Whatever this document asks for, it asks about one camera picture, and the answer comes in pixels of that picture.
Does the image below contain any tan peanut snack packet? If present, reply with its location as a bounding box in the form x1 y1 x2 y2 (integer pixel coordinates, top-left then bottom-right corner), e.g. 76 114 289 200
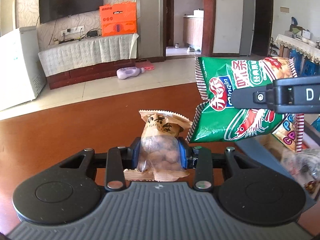
124 110 192 182

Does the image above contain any green shrimp chips bag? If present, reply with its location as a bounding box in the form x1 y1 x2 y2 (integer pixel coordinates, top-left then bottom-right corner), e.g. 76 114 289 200
186 56 304 153

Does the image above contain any pink white snack packet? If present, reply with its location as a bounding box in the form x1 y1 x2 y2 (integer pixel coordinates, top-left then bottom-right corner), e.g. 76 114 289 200
280 148 319 197

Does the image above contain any grey shallow tray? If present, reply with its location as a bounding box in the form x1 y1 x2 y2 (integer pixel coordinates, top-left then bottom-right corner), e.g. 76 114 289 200
236 122 319 201

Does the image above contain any blue plastic stool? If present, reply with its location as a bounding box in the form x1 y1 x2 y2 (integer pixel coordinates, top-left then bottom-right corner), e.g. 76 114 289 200
289 49 319 76

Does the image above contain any lace covered dining table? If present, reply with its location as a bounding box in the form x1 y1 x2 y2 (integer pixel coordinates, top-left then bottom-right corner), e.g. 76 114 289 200
274 34 320 64

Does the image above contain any purple detergent bottle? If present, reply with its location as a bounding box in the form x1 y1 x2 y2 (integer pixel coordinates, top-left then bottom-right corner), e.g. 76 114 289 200
116 67 145 80

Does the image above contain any dark red TV cabinet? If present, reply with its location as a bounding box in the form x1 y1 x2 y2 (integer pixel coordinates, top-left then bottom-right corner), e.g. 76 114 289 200
47 59 136 89

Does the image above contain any wooden kitchen counter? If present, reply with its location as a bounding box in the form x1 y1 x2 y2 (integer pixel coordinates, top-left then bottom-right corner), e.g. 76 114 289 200
183 9 204 51

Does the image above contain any pink floor mat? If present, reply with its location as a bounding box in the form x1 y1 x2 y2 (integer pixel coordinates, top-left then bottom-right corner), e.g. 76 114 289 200
136 60 155 71

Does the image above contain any white lace table cloth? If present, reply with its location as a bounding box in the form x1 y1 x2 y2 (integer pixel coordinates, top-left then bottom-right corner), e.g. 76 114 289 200
38 33 139 77

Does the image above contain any white chest freezer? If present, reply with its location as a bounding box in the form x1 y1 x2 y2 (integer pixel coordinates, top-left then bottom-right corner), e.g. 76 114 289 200
0 26 46 110

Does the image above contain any black router box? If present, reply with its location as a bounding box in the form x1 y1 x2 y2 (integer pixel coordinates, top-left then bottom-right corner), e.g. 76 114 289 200
86 30 100 37

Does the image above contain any orange gift box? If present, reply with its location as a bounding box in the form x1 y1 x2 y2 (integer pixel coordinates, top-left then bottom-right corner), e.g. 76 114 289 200
99 2 137 36

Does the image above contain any dark wooden door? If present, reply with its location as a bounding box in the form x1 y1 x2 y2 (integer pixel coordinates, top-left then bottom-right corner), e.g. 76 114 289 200
165 0 174 47

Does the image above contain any white wall power strip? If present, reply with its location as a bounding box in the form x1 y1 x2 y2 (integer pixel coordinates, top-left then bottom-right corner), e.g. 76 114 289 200
61 25 85 36

